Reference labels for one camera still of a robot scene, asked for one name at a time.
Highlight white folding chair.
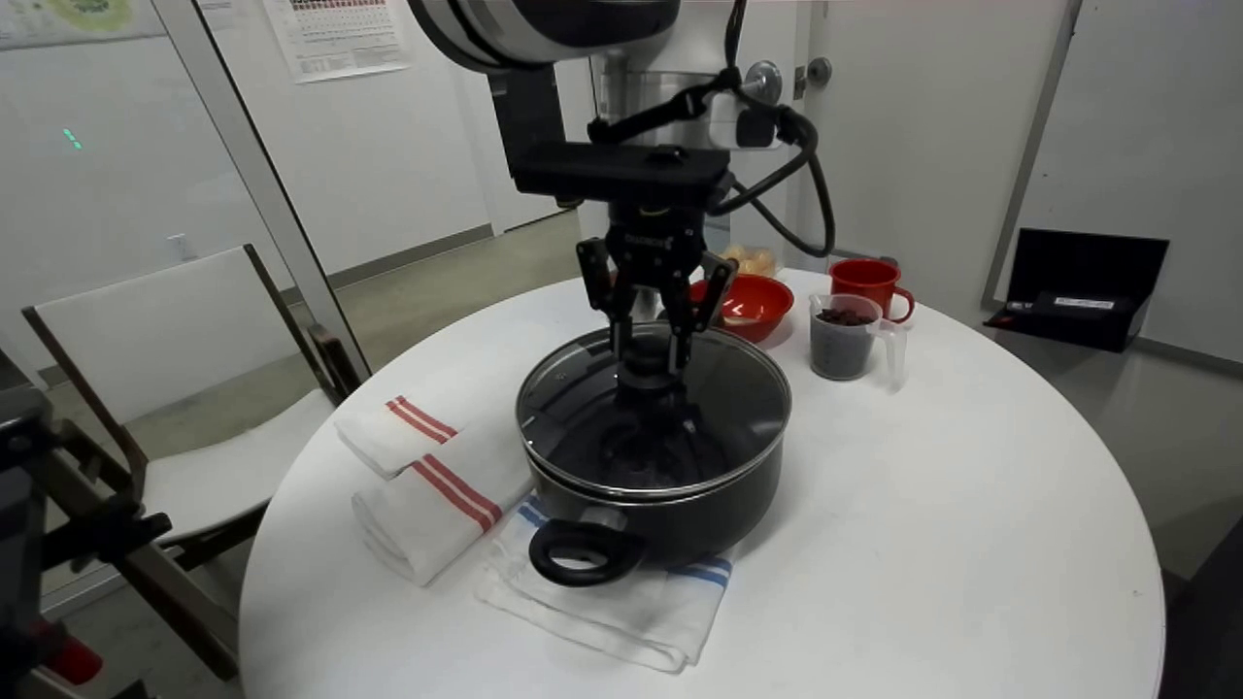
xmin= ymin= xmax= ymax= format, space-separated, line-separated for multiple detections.
xmin=20 ymin=241 xmax=374 ymax=684

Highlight white wall poster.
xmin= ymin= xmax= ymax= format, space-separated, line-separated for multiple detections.
xmin=260 ymin=0 xmax=411 ymax=85

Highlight red plastic bowl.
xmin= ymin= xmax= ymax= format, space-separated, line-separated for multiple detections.
xmin=682 ymin=270 xmax=798 ymax=349

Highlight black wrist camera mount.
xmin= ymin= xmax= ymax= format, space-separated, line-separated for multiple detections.
xmin=521 ymin=141 xmax=736 ymax=214

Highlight white towel red stripes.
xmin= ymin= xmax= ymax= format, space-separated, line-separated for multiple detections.
xmin=328 ymin=390 xmax=535 ymax=588

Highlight wall poster green print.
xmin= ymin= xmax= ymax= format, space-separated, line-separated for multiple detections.
xmin=0 ymin=0 xmax=165 ymax=52

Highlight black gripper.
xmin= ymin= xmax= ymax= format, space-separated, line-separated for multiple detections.
xmin=573 ymin=188 xmax=743 ymax=372

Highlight black laptop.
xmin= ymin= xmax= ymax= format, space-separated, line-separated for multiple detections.
xmin=981 ymin=226 xmax=1171 ymax=355

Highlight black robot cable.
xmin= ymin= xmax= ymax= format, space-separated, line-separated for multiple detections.
xmin=585 ymin=0 xmax=837 ymax=260

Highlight silver door lever handle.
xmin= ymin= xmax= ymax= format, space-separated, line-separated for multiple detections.
xmin=736 ymin=59 xmax=783 ymax=117

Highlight small red object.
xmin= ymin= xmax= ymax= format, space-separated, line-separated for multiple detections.
xmin=33 ymin=623 xmax=103 ymax=685

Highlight clear measuring cup dark contents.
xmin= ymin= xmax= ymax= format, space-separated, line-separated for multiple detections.
xmin=809 ymin=291 xmax=912 ymax=390

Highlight yellow bread rolls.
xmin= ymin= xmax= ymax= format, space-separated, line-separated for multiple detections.
xmin=722 ymin=244 xmax=780 ymax=284

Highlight glass pot lid black knob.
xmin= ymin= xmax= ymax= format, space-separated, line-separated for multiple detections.
xmin=517 ymin=327 xmax=797 ymax=504

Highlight black cooking pot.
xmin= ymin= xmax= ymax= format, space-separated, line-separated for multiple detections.
xmin=513 ymin=327 xmax=797 ymax=588

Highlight white towel blue stripes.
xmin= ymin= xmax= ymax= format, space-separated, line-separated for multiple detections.
xmin=468 ymin=495 xmax=734 ymax=679

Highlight silver door lock knob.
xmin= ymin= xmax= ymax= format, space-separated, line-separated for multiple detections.
xmin=791 ymin=52 xmax=835 ymax=104

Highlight black equipment stand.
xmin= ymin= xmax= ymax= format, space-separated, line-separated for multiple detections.
xmin=0 ymin=353 xmax=176 ymax=699

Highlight red mug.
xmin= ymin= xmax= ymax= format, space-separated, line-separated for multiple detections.
xmin=827 ymin=256 xmax=921 ymax=327

